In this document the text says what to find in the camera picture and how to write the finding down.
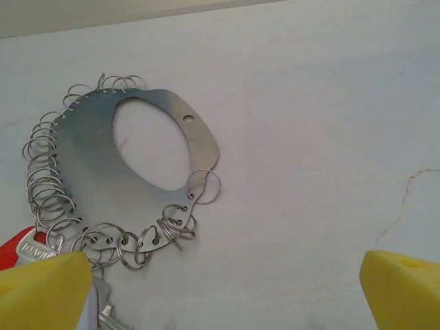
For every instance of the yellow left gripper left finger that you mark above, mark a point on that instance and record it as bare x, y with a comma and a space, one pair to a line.
38, 295

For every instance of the red plastic key tag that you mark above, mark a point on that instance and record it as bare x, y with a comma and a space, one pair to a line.
8, 252

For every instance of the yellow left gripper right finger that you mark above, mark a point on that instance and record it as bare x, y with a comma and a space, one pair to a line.
405, 295

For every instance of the silver key with lettering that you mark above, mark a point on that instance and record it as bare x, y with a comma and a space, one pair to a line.
34, 247

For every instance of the white plastic key tag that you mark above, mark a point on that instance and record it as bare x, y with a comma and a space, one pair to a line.
90, 309

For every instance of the plain silver key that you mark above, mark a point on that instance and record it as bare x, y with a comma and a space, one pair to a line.
103, 292

